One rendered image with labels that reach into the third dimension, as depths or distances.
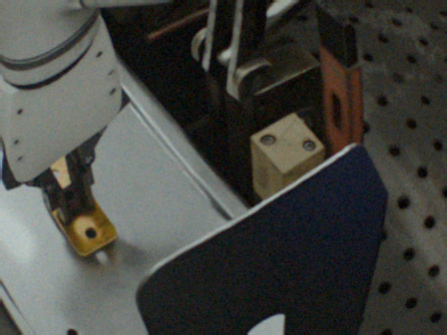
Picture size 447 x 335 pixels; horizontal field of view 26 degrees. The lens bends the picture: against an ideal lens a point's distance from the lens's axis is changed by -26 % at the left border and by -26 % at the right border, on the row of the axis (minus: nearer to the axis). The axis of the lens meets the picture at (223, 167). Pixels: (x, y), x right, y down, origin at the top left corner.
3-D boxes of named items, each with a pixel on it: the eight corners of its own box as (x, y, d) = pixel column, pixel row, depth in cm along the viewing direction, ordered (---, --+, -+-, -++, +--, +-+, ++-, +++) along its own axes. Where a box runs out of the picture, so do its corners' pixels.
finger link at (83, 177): (92, 97, 76) (101, 158, 81) (57, 122, 75) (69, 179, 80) (112, 125, 74) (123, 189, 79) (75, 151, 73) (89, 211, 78)
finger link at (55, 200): (41, 135, 74) (53, 190, 80) (12, 157, 73) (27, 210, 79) (57, 164, 73) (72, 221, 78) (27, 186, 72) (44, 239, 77)
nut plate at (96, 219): (33, 178, 81) (30, 168, 80) (66, 154, 82) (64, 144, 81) (82, 258, 77) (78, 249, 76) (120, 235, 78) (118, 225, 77)
